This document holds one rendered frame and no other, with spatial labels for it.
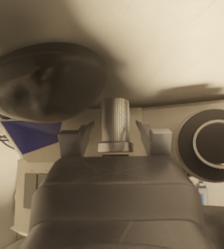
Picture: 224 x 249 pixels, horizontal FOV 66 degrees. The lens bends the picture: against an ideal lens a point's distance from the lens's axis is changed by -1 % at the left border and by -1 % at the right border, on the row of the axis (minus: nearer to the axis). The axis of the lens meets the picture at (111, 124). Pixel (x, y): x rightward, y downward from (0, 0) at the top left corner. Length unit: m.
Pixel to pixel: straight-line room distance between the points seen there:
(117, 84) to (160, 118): 0.08
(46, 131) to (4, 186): 0.52
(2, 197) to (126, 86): 0.65
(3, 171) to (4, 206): 0.12
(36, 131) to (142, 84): 0.15
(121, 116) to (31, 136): 0.14
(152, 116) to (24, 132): 0.16
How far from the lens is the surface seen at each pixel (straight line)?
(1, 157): 0.72
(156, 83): 0.16
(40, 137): 0.24
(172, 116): 0.21
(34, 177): 0.29
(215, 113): 0.18
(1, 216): 0.76
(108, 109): 0.15
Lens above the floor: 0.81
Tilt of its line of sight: 9 degrees down
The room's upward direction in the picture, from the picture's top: 179 degrees clockwise
